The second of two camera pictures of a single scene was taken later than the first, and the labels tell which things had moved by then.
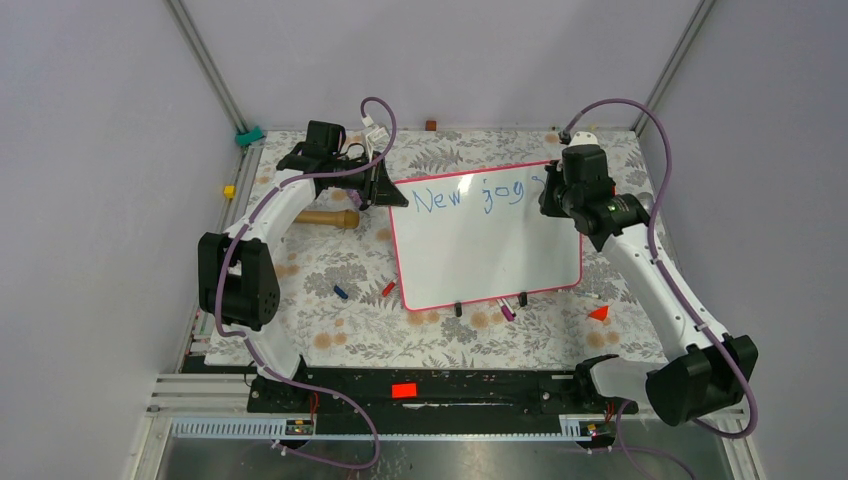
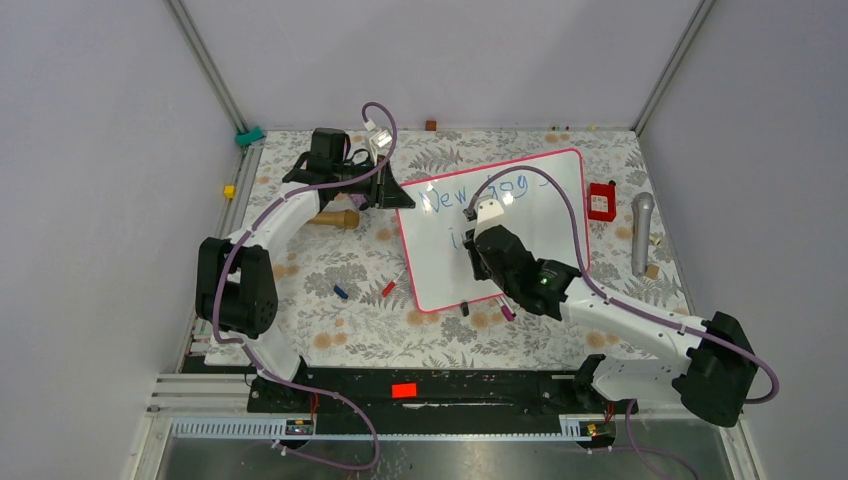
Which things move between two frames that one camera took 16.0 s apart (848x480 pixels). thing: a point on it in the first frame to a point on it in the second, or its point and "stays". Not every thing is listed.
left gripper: x=379 y=188 stays
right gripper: x=555 y=173 to x=479 y=272
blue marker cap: x=342 y=293 stays
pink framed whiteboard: x=481 y=235 stays
